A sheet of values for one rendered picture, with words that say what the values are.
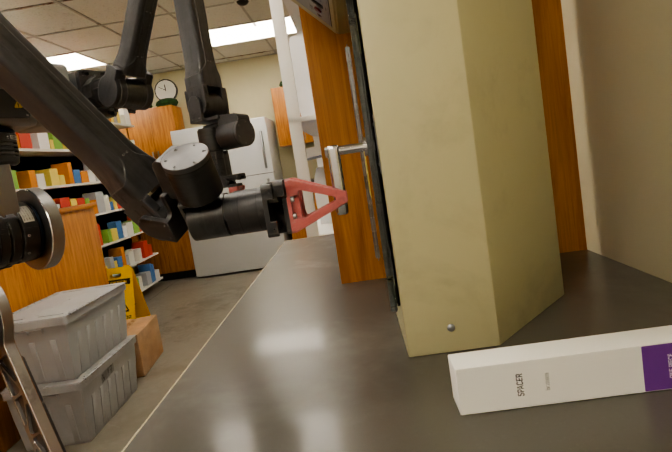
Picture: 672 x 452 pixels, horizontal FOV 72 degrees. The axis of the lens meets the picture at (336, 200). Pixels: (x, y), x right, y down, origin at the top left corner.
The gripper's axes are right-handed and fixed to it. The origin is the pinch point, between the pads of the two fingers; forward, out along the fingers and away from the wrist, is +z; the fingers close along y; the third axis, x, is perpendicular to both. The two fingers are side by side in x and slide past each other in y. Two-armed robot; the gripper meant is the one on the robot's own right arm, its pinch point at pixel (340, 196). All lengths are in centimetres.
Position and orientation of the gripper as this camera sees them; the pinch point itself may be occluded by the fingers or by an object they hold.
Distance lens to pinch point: 59.5
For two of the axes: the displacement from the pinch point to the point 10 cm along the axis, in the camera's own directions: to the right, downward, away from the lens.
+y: 0.4, -0.9, 10.0
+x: 1.6, 9.8, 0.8
